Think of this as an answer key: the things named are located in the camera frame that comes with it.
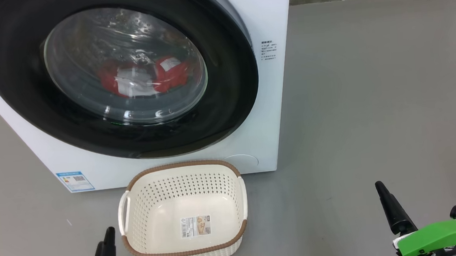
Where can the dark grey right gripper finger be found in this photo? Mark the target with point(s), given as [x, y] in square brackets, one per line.
[395, 216]

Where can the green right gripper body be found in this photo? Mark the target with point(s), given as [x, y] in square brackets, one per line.
[440, 237]

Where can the red and white garment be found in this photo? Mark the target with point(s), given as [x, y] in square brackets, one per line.
[175, 76]

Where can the black round washing machine door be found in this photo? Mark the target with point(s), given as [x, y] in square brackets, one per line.
[16, 79]

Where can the cream perforated laundry basket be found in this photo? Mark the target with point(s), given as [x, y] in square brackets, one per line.
[193, 206]

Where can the white front-load washing machine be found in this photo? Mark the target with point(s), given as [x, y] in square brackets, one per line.
[272, 14]

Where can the blue energy label sticker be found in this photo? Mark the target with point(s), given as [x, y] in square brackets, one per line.
[75, 181]

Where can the round white filter cover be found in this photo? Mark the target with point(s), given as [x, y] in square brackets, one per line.
[242, 163]

